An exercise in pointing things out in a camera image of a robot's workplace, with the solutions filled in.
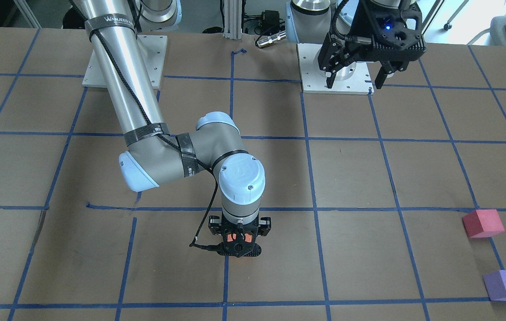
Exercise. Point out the silver cylindrical connector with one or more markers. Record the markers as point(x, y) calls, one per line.
point(265, 41)

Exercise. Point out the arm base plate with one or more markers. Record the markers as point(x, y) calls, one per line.
point(353, 79)
point(152, 49)

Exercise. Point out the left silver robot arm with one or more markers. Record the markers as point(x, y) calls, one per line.
point(308, 21)

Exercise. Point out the aluminium extrusion post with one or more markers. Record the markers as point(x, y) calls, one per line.
point(232, 16)

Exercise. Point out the red foam block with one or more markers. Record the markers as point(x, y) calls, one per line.
point(483, 223)

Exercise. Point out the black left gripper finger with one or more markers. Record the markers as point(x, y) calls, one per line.
point(333, 66)
point(388, 69)

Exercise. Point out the black power adapter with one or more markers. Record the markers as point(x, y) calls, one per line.
point(269, 18)

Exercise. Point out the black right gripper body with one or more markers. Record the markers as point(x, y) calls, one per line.
point(214, 225)

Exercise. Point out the orange foam block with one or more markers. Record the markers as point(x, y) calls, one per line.
point(236, 245)

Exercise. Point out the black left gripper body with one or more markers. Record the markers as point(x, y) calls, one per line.
point(365, 23)

